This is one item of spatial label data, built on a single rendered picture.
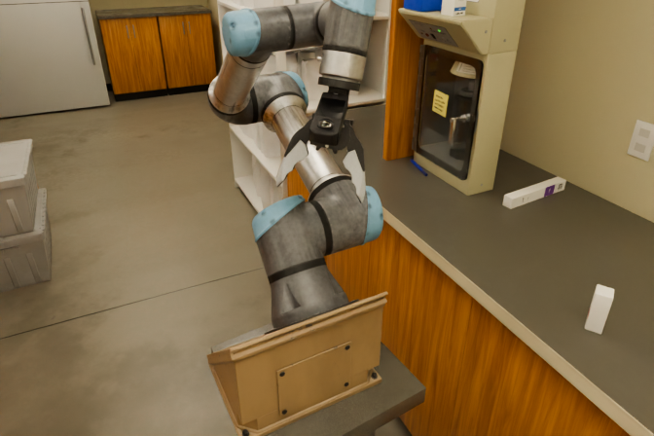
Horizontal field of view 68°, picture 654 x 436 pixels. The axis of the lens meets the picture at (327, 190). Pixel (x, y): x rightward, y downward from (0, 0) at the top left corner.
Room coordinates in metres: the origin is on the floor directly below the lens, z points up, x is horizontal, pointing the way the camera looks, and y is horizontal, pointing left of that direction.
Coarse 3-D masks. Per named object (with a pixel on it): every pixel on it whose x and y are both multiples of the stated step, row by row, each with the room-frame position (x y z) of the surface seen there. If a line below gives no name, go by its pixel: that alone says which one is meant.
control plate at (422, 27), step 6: (414, 24) 1.67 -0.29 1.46; (420, 24) 1.63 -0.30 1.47; (426, 24) 1.59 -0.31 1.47; (420, 30) 1.66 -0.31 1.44; (426, 30) 1.63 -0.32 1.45; (432, 30) 1.59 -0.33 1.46; (444, 30) 1.52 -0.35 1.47; (426, 36) 1.66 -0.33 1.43; (438, 36) 1.59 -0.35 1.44; (444, 36) 1.55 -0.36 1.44; (450, 36) 1.52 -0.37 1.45; (444, 42) 1.59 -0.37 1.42; (450, 42) 1.55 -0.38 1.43
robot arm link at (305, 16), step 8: (328, 0) 0.90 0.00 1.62; (296, 8) 0.89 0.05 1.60; (304, 8) 0.89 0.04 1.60; (312, 8) 0.90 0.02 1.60; (320, 8) 0.88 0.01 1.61; (296, 16) 0.88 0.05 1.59; (304, 16) 0.88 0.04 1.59; (312, 16) 0.89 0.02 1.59; (296, 24) 0.87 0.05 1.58; (304, 24) 0.87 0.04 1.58; (312, 24) 0.88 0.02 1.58; (296, 32) 0.87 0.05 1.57; (304, 32) 0.87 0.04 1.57; (312, 32) 0.88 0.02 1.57; (296, 40) 0.87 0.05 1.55; (304, 40) 0.88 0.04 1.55; (312, 40) 0.89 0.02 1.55; (320, 40) 0.89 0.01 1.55; (296, 48) 0.89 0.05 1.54
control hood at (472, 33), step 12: (408, 12) 1.64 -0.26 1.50; (420, 12) 1.59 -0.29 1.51; (432, 12) 1.59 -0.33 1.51; (432, 24) 1.56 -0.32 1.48; (444, 24) 1.49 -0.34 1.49; (456, 24) 1.43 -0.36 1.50; (468, 24) 1.42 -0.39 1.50; (480, 24) 1.44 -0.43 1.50; (420, 36) 1.71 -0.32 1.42; (456, 36) 1.48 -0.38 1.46; (468, 36) 1.42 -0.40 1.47; (480, 36) 1.44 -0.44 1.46; (468, 48) 1.48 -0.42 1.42; (480, 48) 1.44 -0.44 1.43
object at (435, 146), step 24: (432, 48) 1.68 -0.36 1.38; (432, 72) 1.67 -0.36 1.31; (456, 72) 1.55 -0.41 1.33; (480, 72) 1.46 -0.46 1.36; (432, 96) 1.66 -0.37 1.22; (456, 96) 1.54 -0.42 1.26; (432, 120) 1.64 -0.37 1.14; (432, 144) 1.63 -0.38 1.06; (456, 144) 1.52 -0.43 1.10; (456, 168) 1.50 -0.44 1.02
